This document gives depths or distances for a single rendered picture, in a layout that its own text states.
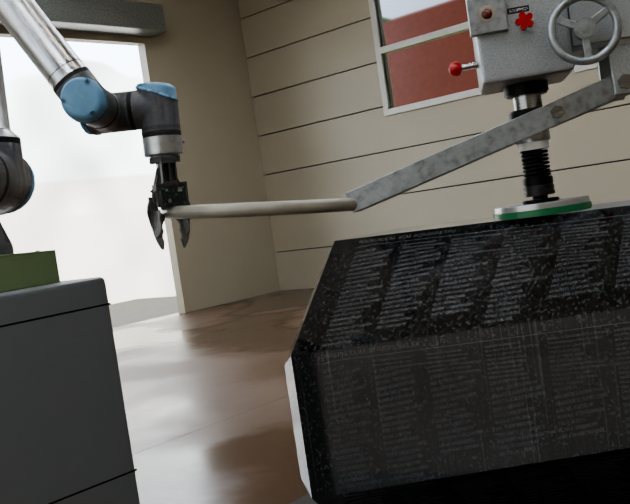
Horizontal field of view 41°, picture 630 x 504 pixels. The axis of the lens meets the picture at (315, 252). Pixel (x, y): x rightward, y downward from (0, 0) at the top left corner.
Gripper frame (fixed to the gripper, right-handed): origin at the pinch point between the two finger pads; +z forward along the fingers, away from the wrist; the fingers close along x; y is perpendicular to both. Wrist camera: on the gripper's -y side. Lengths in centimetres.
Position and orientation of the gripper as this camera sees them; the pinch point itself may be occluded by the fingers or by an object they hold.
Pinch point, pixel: (172, 243)
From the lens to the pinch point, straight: 202.6
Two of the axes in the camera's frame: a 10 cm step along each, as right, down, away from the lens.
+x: 9.4, -1.2, 3.3
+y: 3.4, 0.2, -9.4
